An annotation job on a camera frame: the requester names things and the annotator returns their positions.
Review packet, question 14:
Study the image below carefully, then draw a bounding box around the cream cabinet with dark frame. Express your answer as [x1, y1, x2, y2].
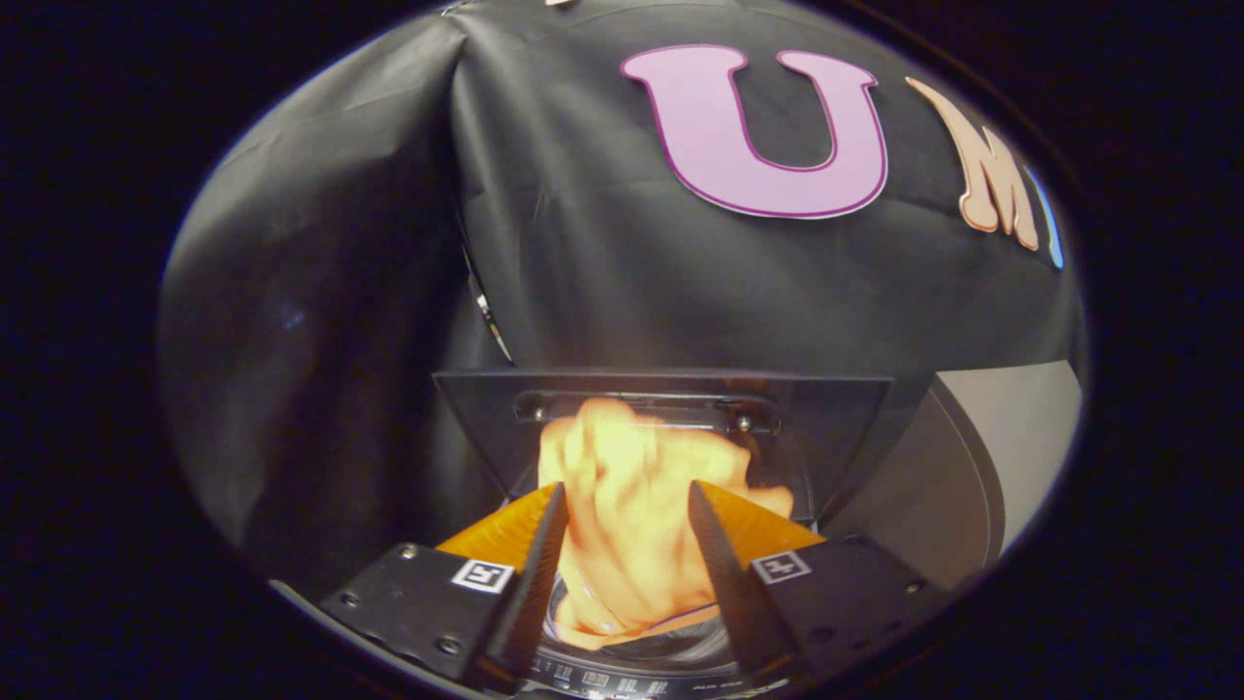
[826, 360, 1083, 589]

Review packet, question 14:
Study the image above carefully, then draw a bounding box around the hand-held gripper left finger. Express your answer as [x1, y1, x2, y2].
[321, 481, 570, 693]

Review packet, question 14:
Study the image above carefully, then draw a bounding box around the orange button shirt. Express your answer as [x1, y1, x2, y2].
[537, 397, 795, 650]

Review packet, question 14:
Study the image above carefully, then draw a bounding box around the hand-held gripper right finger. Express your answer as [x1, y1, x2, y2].
[687, 479, 949, 682]

